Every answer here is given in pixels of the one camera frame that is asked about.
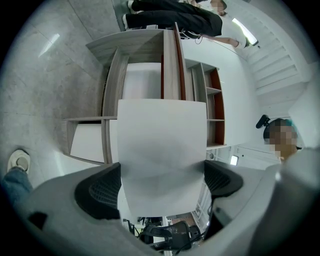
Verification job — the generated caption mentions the black head-worn camera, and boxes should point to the black head-worn camera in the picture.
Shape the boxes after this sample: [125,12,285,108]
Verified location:
[255,114,271,130]

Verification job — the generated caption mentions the narrow tube ceiling lamp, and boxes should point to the narrow tube ceiling lamp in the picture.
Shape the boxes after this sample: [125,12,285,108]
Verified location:
[231,16,259,47]

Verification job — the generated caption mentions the grey wooden desk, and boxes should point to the grey wooden desk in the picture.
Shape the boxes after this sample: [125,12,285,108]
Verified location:
[61,21,195,166]

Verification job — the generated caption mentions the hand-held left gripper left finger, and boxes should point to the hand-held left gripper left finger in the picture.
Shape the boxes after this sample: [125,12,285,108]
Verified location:
[17,161,163,256]

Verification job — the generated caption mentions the person's blue jeans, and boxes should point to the person's blue jeans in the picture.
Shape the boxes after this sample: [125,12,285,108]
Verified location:
[1,166,35,208]

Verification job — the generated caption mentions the person's left white shoe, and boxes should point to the person's left white shoe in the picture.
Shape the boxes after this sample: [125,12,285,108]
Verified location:
[6,148,32,175]

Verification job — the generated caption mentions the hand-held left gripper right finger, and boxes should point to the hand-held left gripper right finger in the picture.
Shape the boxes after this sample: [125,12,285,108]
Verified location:
[202,146,320,256]

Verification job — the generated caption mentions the black office chair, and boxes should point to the black office chair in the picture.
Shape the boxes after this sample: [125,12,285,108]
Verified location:
[138,219,202,255]

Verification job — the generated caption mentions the person's face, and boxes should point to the person's face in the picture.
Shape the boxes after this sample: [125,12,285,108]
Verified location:
[268,124,298,160]

